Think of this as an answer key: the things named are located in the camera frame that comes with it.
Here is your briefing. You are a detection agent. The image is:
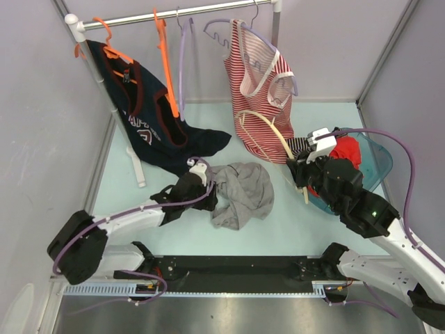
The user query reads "empty orange plastic hanger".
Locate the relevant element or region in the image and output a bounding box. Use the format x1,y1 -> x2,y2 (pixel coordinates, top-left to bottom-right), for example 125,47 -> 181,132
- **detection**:
153,8 -> 179,118

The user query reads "red garment in basket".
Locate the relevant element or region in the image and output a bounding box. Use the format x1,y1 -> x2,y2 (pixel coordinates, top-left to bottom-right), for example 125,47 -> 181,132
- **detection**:
307,136 -> 364,199

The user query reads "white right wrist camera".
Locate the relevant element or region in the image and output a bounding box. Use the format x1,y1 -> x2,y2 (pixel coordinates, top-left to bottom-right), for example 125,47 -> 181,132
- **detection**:
306,127 -> 337,164

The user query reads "cream plastic hanger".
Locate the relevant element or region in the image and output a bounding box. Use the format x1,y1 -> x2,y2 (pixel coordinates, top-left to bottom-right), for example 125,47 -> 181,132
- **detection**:
234,109 -> 309,205

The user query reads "lilac hanger with striped top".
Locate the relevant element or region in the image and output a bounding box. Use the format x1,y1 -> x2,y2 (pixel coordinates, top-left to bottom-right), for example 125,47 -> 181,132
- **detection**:
202,0 -> 300,105

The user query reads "metal clothes rail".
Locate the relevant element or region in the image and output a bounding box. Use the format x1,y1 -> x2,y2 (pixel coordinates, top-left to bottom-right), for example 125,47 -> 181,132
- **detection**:
54,1 -> 282,112

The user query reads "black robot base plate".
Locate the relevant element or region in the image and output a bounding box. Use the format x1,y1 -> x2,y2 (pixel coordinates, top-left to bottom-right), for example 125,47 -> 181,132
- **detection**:
138,256 -> 346,292

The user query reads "teal translucent plastic basket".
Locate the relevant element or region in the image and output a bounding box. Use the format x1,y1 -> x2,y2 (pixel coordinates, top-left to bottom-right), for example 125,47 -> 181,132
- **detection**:
308,128 -> 393,214

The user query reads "white slotted cable duct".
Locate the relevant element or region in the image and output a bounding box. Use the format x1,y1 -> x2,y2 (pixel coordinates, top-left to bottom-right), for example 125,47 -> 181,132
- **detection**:
62,282 -> 326,299

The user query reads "red white striped tank top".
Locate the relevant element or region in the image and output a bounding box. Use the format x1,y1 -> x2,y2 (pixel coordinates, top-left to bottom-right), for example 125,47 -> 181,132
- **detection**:
223,19 -> 295,164

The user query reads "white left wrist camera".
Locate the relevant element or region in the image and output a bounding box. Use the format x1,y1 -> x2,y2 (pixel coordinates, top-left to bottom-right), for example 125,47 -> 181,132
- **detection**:
187,157 -> 210,186

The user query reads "white rack foot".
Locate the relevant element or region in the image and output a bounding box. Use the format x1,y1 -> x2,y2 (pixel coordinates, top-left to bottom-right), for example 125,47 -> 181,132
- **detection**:
126,147 -> 146,188

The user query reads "grey tank top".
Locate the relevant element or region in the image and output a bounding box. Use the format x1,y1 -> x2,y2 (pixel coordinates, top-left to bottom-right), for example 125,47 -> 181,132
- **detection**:
211,162 -> 275,230

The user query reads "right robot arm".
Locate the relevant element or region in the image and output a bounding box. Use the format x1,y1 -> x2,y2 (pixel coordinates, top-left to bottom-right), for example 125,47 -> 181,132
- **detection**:
286,157 -> 444,331

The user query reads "orange hanger with navy top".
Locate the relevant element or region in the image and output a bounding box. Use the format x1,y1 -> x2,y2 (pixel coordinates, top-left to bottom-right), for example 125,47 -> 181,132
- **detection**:
64,14 -> 138,84

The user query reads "navy blue tank top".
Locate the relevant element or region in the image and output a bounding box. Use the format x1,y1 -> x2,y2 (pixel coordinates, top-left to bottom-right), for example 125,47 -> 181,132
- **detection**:
87,40 -> 232,177

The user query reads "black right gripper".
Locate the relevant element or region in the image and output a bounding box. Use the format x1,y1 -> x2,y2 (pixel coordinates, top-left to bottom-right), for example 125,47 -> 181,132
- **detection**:
286,148 -> 341,212

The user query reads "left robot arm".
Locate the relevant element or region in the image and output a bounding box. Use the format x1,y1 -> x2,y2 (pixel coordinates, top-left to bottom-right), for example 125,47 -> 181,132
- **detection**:
47,170 -> 218,285

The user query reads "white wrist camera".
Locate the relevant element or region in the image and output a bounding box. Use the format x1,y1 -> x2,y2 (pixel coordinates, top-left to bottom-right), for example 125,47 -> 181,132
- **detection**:
306,127 -> 337,164
187,157 -> 210,186

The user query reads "black white striped garment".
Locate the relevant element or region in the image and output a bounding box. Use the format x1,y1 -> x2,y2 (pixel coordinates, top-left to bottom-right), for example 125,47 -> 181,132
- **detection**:
286,127 -> 348,157

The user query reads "empty lilac plastic hanger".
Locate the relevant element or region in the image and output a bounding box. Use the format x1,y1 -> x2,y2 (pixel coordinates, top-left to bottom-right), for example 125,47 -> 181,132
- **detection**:
177,10 -> 194,121

